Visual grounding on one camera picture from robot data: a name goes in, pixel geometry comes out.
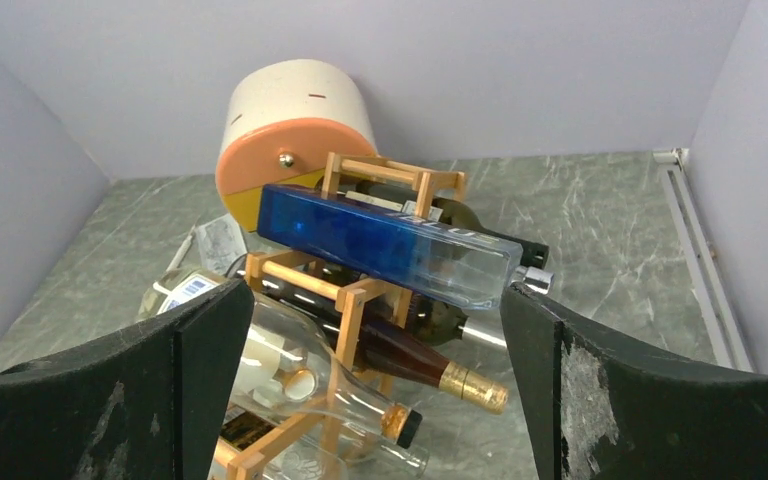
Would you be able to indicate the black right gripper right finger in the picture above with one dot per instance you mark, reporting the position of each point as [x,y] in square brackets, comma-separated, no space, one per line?
[600,404]

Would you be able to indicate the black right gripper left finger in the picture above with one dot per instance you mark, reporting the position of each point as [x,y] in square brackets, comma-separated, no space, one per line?
[144,402]

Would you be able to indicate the round clear glass bottle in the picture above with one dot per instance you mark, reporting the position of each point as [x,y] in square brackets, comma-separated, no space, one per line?
[288,367]

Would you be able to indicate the blue square glass bottle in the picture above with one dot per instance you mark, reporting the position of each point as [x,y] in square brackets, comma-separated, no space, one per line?
[458,266]

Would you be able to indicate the square clear black-capped bottle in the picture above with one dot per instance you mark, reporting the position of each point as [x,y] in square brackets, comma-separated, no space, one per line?
[249,447]

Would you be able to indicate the wooden wine rack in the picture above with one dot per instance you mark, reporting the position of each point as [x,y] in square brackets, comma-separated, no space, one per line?
[303,270]

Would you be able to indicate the green silver-capped wine bottle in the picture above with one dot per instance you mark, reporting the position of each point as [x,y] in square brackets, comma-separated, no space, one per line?
[435,323]

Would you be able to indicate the clear open-neck glass bottle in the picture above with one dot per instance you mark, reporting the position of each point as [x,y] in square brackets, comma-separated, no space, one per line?
[390,454]

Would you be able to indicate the dark red gold-capped bottle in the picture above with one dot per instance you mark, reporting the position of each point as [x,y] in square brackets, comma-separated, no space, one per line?
[390,349]

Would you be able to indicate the dark green wine bottle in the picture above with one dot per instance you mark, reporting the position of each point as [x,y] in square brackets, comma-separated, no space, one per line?
[445,210]

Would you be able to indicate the white pen with pink tip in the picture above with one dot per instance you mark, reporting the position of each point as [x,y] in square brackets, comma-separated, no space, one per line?
[182,250]

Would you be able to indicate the white plastic card package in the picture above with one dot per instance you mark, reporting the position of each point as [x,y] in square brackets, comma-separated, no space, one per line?
[221,244]

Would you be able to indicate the round three-drawer storage box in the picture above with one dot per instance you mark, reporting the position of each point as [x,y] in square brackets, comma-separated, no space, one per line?
[282,123]

